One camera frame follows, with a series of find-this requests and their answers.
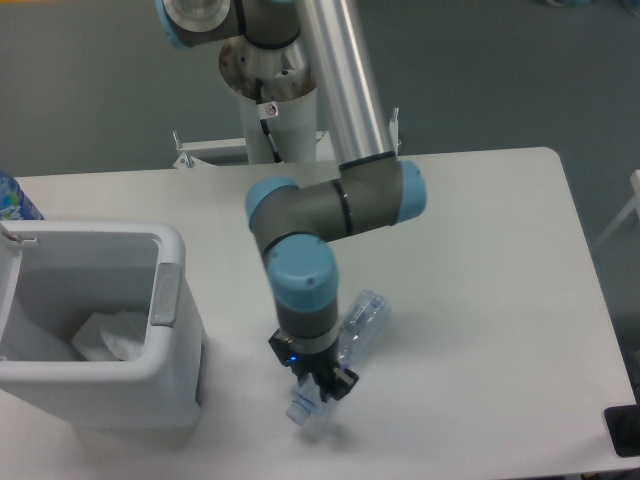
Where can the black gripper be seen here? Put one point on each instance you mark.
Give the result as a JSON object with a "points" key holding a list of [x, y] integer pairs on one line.
{"points": [[314, 359]]}

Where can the clear plastic water bottle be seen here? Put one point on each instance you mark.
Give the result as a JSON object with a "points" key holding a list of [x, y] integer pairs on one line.
{"points": [[360, 325]]}

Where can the white wrapper trash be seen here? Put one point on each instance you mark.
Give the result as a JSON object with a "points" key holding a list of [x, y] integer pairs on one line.
{"points": [[111, 337]]}

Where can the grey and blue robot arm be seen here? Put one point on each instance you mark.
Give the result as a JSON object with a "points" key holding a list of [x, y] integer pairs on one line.
{"points": [[293, 226]]}

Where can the white plastic trash can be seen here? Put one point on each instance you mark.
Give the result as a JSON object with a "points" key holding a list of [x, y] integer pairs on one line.
{"points": [[54, 276]]}

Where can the black device at table edge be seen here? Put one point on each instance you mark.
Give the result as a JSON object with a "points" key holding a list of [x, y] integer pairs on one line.
{"points": [[623, 426]]}

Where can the blue labelled bottle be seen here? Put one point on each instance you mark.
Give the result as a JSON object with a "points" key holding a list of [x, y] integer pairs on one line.
{"points": [[15, 204]]}

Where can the white furniture leg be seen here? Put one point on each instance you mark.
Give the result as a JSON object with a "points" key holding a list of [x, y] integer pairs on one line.
{"points": [[626, 218]]}

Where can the white metal base frame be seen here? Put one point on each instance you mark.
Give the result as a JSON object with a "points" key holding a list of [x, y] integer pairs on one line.
{"points": [[233, 151]]}

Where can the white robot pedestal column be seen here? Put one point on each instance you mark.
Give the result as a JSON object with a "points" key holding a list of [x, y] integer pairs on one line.
{"points": [[272, 120]]}

